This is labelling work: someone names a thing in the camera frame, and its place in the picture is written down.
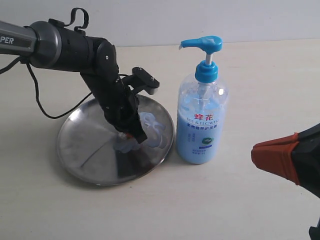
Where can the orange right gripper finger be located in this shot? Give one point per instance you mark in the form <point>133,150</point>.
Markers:
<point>275,156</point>

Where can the round stainless steel plate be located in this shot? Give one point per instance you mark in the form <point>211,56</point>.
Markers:
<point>85,146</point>

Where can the blue pump lotion bottle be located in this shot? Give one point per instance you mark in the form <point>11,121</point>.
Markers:
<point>201,107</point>

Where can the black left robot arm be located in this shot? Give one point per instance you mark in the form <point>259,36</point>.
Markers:
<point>53,45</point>

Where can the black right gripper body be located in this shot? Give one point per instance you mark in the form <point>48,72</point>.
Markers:
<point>306,159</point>

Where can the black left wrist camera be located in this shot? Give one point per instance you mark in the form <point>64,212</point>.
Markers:
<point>143,80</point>

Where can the pale blue soap blob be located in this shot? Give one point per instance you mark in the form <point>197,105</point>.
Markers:
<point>155,132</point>

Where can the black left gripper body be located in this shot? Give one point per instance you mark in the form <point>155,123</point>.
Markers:
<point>123,114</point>

